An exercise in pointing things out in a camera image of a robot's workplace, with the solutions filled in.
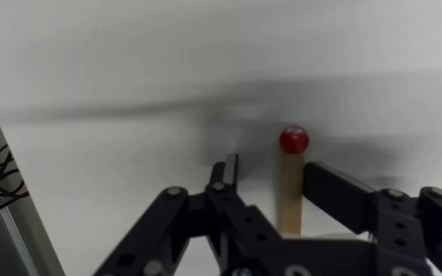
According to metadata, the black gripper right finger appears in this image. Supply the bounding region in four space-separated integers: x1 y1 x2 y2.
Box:
303 162 442 276

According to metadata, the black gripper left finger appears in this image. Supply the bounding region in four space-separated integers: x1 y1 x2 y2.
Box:
94 153 284 276

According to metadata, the tan marker with red caps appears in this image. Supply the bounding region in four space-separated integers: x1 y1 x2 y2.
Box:
277 125 311 237

